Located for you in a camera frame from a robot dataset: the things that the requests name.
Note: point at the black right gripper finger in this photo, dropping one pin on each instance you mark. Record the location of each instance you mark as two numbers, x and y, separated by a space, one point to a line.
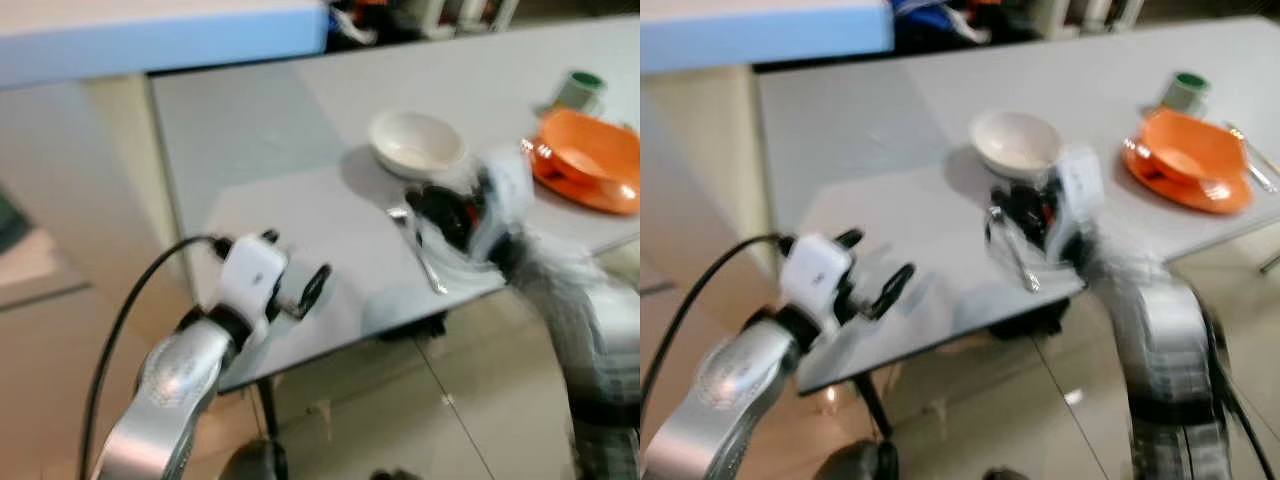
1008 226
420 198
1004 196
428 226

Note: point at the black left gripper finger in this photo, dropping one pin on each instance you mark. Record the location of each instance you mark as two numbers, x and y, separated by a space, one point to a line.
849 239
894 285
317 285
271 238

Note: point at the silver metal spoon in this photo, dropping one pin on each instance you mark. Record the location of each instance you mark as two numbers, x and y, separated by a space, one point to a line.
428 264
1024 268

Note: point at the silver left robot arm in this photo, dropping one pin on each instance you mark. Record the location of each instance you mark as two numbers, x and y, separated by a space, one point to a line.
720 392
170 390

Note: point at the white ceramic bowl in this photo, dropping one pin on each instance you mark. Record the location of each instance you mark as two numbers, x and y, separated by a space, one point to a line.
1015 142
415 145

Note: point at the black table base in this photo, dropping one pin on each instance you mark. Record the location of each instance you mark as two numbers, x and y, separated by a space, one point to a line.
415 325
1025 320

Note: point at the black table leg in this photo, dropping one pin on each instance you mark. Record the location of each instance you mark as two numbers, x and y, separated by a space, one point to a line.
875 405
268 405

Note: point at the orange plastic plate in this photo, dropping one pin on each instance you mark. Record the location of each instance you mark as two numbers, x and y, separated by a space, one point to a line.
590 195
1180 195

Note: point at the orange plastic bowl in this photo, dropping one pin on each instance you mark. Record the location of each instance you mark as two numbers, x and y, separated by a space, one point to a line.
592 148
1190 148

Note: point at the dark robot left foot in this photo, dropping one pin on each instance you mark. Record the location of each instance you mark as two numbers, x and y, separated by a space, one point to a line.
255 462
860 462

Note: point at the dark robot foot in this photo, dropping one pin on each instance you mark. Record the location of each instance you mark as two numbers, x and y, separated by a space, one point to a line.
395 474
1005 473
860 462
255 462

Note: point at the green and white cup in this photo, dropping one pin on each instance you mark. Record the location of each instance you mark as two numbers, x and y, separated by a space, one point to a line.
1185 93
578 92

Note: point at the dark robot right foot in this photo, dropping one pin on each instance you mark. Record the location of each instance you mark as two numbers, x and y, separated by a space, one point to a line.
395 474
1005 473

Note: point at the silver metal fork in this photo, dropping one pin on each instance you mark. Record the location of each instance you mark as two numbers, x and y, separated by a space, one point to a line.
1252 157

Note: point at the light blue table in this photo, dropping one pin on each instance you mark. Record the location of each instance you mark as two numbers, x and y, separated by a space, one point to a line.
760 30
150 35

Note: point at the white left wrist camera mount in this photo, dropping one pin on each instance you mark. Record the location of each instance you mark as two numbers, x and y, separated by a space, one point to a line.
250 272
815 270

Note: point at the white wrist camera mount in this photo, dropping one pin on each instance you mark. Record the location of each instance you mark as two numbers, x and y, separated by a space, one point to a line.
815 270
1080 195
250 272
505 200

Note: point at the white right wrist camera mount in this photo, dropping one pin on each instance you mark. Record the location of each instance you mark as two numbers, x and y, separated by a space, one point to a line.
1080 195
505 200

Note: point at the white chair frame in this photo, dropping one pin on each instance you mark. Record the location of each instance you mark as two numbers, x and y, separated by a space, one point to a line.
1090 14
470 14

